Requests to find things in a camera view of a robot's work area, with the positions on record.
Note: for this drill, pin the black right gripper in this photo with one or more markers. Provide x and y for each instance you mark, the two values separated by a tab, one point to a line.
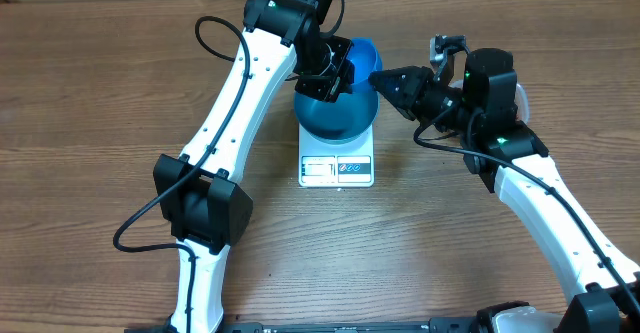
379	78

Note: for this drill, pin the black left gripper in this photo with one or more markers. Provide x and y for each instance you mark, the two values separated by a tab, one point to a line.
340	81

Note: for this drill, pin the blue plastic scoop cup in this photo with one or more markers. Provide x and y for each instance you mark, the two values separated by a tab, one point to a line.
366	60

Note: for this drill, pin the white digital kitchen scale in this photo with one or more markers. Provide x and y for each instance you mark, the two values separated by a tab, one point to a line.
336	164

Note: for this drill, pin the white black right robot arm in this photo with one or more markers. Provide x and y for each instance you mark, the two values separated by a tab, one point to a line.
600	284

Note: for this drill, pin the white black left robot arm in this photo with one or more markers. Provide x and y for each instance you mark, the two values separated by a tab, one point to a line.
198	191

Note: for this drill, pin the teal metal bowl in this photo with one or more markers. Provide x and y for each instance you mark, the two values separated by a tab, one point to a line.
348	117

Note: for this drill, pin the clear container of red beans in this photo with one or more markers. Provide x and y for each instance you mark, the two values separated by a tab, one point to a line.
520	103

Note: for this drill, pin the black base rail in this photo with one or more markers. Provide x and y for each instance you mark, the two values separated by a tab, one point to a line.
350	327

